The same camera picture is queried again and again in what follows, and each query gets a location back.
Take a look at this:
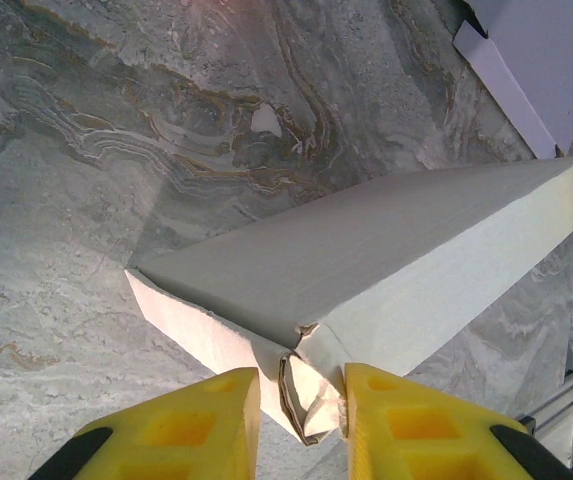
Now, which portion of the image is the white cardboard paper box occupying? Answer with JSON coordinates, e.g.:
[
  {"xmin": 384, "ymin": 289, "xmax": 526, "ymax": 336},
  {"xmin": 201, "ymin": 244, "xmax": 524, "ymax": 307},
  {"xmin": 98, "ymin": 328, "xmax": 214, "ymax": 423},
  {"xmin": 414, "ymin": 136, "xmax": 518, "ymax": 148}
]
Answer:
[{"xmin": 123, "ymin": 155, "xmax": 573, "ymax": 447}]

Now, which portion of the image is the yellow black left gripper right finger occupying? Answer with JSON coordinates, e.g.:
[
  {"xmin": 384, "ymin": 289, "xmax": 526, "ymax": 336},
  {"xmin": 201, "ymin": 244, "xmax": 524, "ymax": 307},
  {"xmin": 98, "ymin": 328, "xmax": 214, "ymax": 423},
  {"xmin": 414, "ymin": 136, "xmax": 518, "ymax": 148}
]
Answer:
[{"xmin": 343, "ymin": 362, "xmax": 573, "ymax": 480}]

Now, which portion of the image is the aluminium frame side rail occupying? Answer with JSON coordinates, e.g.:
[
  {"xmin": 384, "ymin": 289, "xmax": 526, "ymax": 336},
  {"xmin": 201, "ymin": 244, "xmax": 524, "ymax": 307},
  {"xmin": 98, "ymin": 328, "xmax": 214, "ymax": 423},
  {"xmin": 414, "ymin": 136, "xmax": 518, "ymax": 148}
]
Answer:
[{"xmin": 513, "ymin": 369, "xmax": 573, "ymax": 439}]

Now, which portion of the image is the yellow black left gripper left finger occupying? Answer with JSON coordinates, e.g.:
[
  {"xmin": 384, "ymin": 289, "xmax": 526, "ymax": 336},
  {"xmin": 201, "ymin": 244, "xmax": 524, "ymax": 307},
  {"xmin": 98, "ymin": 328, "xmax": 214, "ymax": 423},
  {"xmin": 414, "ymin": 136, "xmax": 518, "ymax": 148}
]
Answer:
[{"xmin": 28, "ymin": 367, "xmax": 262, "ymax": 480}]

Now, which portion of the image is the lavender cardboard paper box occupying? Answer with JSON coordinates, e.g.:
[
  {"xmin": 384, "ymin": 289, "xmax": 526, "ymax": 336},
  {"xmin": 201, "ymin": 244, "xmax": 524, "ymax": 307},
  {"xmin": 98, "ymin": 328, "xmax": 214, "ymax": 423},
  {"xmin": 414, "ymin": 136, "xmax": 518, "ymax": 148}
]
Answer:
[{"xmin": 453, "ymin": 0, "xmax": 573, "ymax": 159}]

